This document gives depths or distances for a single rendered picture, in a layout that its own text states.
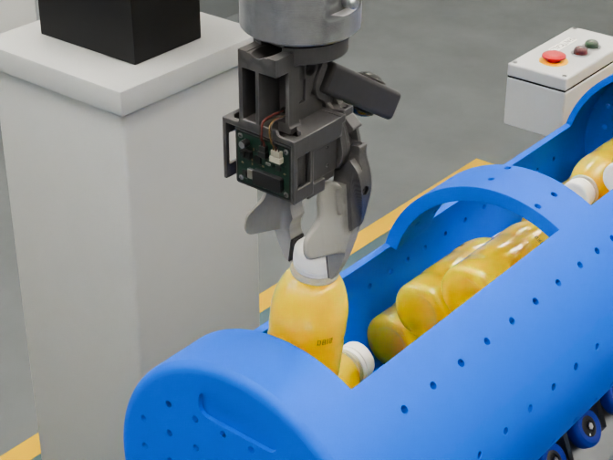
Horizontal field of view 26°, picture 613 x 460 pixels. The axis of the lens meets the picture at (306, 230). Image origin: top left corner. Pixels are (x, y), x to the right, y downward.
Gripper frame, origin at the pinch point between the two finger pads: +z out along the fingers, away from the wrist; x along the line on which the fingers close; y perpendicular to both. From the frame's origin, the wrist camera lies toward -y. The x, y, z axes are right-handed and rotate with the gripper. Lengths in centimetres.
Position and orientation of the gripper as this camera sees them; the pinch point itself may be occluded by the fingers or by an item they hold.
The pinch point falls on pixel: (316, 250)
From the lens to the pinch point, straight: 109.6
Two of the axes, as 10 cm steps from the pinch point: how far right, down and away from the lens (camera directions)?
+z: 0.0, 8.6, 5.0
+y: -6.3, 3.9, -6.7
